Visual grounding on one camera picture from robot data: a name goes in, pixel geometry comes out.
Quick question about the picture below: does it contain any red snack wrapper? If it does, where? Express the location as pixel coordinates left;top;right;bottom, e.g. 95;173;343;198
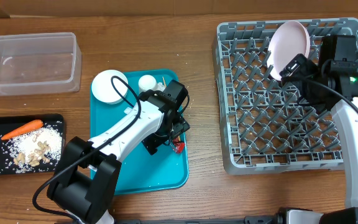
171;141;186;154

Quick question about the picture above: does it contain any large white plate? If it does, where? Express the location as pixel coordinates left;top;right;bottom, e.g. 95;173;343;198
267;21;310;81

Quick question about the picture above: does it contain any white bowl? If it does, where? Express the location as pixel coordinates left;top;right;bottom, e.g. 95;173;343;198
91;70;128;105

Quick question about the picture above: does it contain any orange carrot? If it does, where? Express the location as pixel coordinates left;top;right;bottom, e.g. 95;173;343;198
1;119;44;141

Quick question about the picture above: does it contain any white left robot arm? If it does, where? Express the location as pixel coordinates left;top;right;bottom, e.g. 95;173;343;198
47;80;190;223

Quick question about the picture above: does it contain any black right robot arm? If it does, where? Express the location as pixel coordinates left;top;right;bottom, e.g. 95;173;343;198
273;35;358;223

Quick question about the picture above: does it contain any grey plastic dishwasher rack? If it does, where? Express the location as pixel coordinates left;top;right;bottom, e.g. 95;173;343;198
212;17;358;175

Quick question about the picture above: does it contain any black food waste tray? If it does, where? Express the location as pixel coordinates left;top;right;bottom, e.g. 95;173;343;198
0;114;66;175

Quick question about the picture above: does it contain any white paper cup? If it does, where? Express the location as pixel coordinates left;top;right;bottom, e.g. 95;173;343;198
138;75;158;93

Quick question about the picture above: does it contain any teal plastic serving tray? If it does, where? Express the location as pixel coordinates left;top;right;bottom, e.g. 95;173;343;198
89;69;189;195

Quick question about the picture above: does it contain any pile of rice and peanuts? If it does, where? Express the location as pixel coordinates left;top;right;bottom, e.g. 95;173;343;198
0;121;64;175

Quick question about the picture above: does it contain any clear plastic bin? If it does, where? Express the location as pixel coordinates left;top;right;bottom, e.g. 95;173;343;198
0;32;82;96

